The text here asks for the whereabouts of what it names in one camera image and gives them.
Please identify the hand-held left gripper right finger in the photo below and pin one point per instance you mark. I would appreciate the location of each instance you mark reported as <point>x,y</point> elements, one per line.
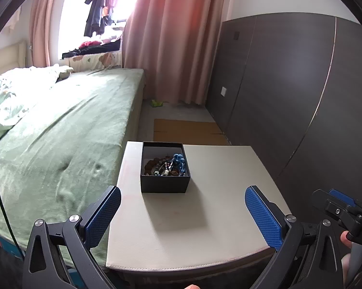
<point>262,216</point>

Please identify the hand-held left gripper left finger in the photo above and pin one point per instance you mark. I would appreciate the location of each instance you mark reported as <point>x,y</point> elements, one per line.
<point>104,216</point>

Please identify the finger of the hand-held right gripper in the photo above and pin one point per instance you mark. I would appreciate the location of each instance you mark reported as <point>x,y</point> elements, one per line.
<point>331,206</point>
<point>342,195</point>

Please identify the black jewelry box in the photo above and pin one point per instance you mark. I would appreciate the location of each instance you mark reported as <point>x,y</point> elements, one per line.
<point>164,185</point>

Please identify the person's right hand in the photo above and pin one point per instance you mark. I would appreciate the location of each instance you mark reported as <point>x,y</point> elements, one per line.
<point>344,238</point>

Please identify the white side table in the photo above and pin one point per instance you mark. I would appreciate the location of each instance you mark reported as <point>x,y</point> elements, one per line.
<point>199,216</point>

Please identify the bed with green sheet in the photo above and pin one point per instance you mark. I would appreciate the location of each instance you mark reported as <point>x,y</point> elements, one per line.
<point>78,126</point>

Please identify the flat brown cardboard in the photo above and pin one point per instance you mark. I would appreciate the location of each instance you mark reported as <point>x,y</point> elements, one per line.
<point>187,131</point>

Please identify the small green toy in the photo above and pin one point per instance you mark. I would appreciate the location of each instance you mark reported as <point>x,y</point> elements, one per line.
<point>157,103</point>

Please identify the pale green quilt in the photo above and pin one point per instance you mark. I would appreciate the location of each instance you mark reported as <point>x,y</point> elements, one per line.
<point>18,90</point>

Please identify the floral cloth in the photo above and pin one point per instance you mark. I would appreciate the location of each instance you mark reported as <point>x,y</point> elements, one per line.
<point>93,60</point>

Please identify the pile of clothes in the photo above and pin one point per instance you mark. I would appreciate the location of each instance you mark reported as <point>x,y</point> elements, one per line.
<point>90,46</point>

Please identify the pink curtain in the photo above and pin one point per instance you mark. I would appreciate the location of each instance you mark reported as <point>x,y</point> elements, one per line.
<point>175,36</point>
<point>42,21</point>

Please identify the dark hanging clothes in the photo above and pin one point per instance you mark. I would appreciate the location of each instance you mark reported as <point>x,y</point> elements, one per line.
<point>98,6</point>

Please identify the white wall socket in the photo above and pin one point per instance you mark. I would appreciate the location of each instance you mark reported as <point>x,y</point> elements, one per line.
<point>223,91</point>

